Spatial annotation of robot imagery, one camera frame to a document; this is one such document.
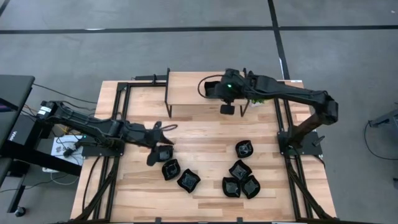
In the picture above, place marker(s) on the white printed sheet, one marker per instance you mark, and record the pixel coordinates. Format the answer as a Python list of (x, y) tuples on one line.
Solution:
[(59, 151)]

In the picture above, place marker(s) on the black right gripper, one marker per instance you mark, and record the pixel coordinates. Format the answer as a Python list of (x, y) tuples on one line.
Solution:
[(234, 85)]

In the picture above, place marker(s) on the green plant in white pot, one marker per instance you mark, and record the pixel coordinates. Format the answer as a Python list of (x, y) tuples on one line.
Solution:
[(258, 101)]

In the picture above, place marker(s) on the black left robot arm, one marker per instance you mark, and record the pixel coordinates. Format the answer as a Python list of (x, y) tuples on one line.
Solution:
[(93, 124)]

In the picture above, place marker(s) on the grey chair base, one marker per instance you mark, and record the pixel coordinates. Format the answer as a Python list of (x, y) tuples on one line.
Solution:
[(385, 118)]

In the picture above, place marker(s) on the dark desk screen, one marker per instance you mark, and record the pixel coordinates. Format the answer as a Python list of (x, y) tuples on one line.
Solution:
[(6, 105)]

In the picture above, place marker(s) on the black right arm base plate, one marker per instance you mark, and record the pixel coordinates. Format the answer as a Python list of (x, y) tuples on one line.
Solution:
[(311, 146)]

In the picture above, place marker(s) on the black computer tower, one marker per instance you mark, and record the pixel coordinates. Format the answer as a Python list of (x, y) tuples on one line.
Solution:
[(21, 130)]

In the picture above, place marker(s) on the black round desk foot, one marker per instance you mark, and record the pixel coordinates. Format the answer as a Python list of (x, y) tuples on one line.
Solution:
[(20, 211)]

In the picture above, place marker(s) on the white power strip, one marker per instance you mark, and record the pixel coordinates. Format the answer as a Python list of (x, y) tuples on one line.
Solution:
[(49, 170)]

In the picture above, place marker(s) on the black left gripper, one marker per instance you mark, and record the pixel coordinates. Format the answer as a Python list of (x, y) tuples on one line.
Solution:
[(141, 135)]

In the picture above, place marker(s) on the black floor tape line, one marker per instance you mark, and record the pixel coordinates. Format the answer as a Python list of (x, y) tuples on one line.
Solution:
[(276, 37), (155, 30)]

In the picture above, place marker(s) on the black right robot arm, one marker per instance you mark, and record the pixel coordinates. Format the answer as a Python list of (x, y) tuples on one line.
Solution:
[(295, 93)]

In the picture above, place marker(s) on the black standing desk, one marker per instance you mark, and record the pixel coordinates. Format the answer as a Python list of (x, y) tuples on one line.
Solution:
[(15, 93)]

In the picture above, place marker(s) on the small white label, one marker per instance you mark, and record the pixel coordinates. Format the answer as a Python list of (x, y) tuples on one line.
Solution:
[(297, 81)]

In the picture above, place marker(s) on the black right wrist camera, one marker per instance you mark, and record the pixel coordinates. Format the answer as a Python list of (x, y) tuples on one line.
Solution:
[(227, 109)]

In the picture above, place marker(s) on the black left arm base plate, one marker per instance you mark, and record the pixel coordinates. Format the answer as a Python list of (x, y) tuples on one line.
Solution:
[(93, 152)]

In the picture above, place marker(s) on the black square mini plate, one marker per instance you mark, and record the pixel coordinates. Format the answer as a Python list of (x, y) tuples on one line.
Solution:
[(244, 149), (188, 181), (240, 170), (210, 90)]

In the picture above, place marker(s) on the black leaf-shaped mini plate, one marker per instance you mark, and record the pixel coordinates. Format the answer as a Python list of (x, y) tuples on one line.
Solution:
[(164, 154), (171, 170), (250, 187), (231, 188)]

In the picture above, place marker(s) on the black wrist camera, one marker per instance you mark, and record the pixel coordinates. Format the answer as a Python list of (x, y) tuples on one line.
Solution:
[(151, 158), (227, 109)]

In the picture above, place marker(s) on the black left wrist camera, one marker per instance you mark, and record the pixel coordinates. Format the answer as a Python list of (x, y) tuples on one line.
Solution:
[(151, 158)]

